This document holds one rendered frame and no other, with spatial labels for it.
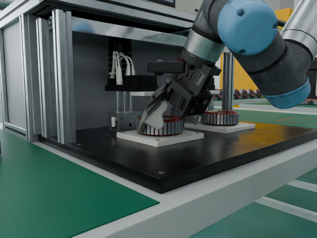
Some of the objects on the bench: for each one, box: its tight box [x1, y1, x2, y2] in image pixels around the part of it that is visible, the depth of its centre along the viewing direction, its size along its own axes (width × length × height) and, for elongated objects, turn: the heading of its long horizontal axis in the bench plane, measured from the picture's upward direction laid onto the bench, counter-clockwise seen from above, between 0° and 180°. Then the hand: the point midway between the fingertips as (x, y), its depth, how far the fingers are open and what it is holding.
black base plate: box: [39, 116, 317, 194], centre depth 76 cm, size 47×64×2 cm
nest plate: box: [184, 121, 255, 134], centre depth 82 cm, size 15×15×1 cm
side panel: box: [0, 14, 41, 143], centre depth 81 cm, size 28×3×32 cm
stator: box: [200, 110, 239, 126], centre depth 82 cm, size 11×11×4 cm
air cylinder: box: [108, 110, 141, 133], centre depth 77 cm, size 5×8×6 cm
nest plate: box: [117, 130, 204, 147], centre depth 66 cm, size 15×15×1 cm
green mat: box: [199, 108, 317, 128], centre depth 135 cm, size 94×61×1 cm
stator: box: [136, 115, 184, 136], centre depth 66 cm, size 11×11×4 cm
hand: (159, 127), depth 66 cm, fingers closed on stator, 13 cm apart
